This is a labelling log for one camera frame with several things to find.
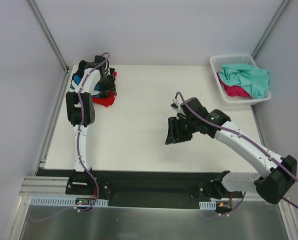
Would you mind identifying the black daisy t-shirt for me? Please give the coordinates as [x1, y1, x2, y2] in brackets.
[70, 60, 101, 97]

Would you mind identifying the red t-shirt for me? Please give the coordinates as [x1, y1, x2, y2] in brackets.
[91, 70, 118, 109]

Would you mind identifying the white plastic basket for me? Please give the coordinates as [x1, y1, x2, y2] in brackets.
[209, 53, 271, 108]

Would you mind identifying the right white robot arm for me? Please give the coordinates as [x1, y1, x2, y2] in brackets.
[165, 97, 297, 205]

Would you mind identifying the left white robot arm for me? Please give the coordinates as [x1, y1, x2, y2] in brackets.
[65, 52, 117, 195]

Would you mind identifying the magenta t-shirt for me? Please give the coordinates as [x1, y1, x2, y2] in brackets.
[224, 85, 249, 98]

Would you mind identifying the teal t-shirt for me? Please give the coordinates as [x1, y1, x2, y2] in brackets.
[216, 63, 269, 99]

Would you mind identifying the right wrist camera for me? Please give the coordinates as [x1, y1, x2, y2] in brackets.
[170, 98, 181, 111]

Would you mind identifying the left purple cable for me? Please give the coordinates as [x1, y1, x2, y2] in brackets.
[28, 52, 111, 221]

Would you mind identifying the purple cable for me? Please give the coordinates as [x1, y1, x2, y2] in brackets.
[174, 91, 298, 220]
[28, 52, 111, 221]

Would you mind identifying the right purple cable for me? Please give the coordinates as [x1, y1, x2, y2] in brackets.
[174, 91, 298, 220]

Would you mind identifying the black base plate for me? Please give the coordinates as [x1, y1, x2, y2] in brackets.
[65, 168, 243, 210]

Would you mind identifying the right white cable duct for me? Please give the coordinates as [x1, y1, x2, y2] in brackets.
[199, 201, 217, 211]

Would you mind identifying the white cable duct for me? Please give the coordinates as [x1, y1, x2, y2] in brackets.
[199, 201, 217, 211]
[31, 196, 109, 208]

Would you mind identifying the left aluminium frame post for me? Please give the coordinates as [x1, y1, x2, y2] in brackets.
[26, 0, 69, 73]

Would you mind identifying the aluminium frame post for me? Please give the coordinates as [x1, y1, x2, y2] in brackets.
[26, 0, 69, 73]
[251, 0, 292, 59]

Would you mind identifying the left white cable duct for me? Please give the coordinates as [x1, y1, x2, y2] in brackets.
[31, 196, 109, 208]

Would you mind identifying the right aluminium frame post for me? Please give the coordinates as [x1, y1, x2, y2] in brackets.
[251, 0, 292, 59]

